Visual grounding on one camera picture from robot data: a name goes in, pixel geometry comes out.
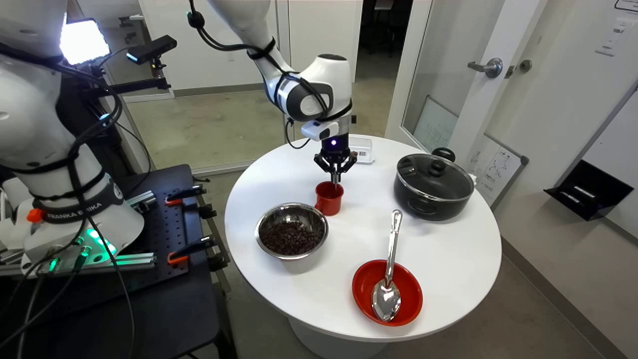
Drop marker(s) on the black perforated cart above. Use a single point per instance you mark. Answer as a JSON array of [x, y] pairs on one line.
[[166, 312]]

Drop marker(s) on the red enamel mug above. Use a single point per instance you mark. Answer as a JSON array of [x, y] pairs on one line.
[[329, 200]]

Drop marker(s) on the dark bowl with food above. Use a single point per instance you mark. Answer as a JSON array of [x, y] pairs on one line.
[[263, 248]]

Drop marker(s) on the clear plastic container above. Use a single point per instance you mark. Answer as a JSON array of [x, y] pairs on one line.
[[365, 154]]

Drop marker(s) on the black pot with lid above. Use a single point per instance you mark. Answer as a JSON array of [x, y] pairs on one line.
[[431, 190]]

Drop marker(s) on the black camera on stand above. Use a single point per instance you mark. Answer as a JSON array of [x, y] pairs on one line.
[[152, 49]]

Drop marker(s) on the white door with glass panel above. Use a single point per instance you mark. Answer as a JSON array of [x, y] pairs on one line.
[[451, 41]]

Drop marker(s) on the red plate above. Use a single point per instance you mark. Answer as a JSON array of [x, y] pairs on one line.
[[409, 296]]

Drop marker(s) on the large silver serving spoon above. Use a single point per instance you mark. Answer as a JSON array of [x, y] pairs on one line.
[[387, 296]]

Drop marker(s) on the small leaning whiteboard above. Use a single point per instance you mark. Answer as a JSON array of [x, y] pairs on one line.
[[495, 170]]

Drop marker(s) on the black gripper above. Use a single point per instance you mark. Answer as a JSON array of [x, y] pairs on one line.
[[333, 148]]

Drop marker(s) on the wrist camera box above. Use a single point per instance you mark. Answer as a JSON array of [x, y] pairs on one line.
[[317, 130]]

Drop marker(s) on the dark coffee beans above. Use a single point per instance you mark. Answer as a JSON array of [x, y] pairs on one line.
[[291, 232]]

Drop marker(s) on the white wall sign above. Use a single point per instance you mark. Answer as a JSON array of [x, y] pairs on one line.
[[628, 5]]

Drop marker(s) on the black wall file tray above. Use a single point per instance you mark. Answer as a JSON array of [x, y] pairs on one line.
[[588, 190]]

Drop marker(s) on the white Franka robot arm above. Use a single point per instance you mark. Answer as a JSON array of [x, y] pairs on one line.
[[311, 87]]

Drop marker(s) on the bright light panel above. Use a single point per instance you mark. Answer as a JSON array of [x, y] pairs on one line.
[[82, 41]]

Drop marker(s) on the green lit aluminium rail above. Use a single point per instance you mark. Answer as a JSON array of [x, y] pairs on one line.
[[126, 260]]

